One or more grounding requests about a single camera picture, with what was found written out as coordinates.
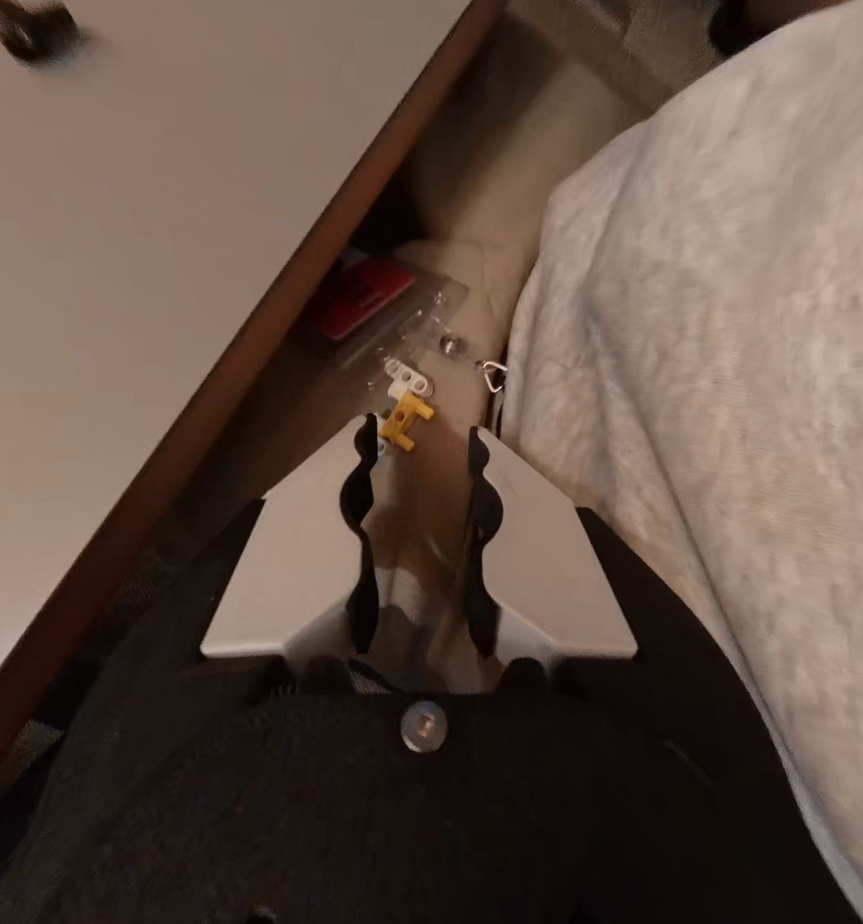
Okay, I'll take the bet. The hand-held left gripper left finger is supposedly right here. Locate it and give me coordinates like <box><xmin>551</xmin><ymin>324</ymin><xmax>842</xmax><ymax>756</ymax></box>
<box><xmin>199</xmin><ymin>413</ymin><xmax>382</xmax><ymax>676</ymax></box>

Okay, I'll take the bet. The black lego connector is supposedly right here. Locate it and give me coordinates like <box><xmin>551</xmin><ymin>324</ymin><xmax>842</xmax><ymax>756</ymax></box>
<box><xmin>0</xmin><ymin>0</ymin><xmax>80</xmax><ymax>60</ymax></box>

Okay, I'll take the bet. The yellow lego connector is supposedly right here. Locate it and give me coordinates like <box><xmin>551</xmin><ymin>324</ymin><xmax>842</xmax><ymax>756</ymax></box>
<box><xmin>377</xmin><ymin>396</ymin><xmax>437</xmax><ymax>453</ymax></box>

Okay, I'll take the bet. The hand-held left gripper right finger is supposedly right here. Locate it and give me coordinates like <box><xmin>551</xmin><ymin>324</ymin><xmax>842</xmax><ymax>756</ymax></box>
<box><xmin>466</xmin><ymin>426</ymin><xmax>640</xmax><ymax>671</ymax></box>

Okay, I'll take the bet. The clear plastic bag red card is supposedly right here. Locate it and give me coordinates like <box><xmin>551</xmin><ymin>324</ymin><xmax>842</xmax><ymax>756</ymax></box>
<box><xmin>319</xmin><ymin>256</ymin><xmax>472</xmax><ymax>372</ymax></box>

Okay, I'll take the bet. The person's grey sweater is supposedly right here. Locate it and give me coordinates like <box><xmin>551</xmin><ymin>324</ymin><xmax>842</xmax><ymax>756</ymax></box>
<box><xmin>500</xmin><ymin>0</ymin><xmax>863</xmax><ymax>924</ymax></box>

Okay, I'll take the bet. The white lego beam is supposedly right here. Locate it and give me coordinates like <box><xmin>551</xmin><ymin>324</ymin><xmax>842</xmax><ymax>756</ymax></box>
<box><xmin>382</xmin><ymin>359</ymin><xmax>436</xmax><ymax>399</ymax></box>

